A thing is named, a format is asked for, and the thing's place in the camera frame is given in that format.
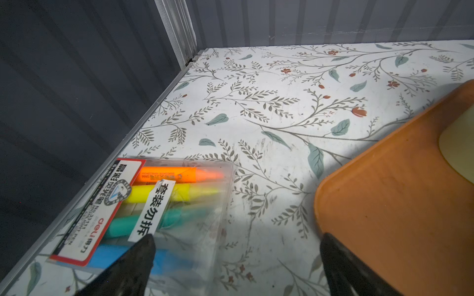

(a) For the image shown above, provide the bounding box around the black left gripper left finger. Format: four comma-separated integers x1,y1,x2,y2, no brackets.
76,234,156,296

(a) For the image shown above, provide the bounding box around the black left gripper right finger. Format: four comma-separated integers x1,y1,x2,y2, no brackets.
320,233,400,296

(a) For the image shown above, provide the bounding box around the orange plastic tray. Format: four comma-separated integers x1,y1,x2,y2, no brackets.
314,81,474,296

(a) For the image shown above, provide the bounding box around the light green mug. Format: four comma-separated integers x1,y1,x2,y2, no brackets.
438,106,474,183

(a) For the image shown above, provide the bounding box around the clear highlighter pen pack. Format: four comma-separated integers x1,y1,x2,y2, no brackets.
48,158,235,293

